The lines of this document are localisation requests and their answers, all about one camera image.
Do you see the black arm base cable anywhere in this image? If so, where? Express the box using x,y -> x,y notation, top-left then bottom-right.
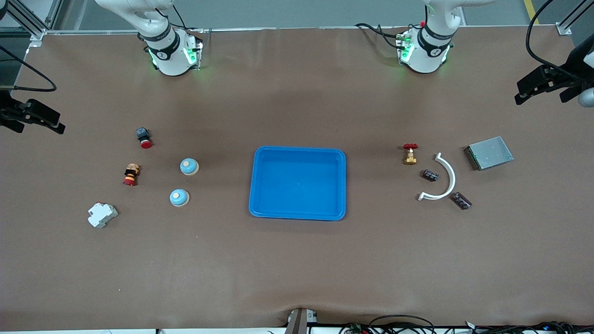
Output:
355,22 -> 405,50

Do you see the grey metal box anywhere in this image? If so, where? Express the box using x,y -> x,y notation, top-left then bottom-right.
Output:
465,135 -> 515,171

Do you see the white curved plastic bracket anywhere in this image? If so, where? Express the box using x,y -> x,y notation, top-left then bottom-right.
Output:
418,153 -> 457,201

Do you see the blue plastic tray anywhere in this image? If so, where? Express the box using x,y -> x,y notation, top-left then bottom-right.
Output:
248,146 -> 347,221

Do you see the red button with yellow body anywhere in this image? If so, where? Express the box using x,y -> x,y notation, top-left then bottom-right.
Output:
123,163 -> 141,187

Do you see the grey metal camera post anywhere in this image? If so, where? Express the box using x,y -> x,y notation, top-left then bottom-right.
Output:
284,308 -> 319,334

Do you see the white circuit breaker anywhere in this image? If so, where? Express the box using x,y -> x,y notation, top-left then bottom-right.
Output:
87,202 -> 119,229

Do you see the black looped cable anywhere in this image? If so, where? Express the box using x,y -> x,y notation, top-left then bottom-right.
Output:
368,315 -> 435,334

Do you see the brown table mat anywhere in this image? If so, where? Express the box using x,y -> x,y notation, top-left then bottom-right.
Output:
0,26 -> 594,329

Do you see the black cable bundle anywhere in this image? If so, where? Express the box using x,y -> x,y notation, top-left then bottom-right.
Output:
464,320 -> 594,334

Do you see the aluminium frame post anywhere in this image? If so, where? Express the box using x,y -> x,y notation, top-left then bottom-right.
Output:
0,0 -> 63,47
557,0 -> 594,36

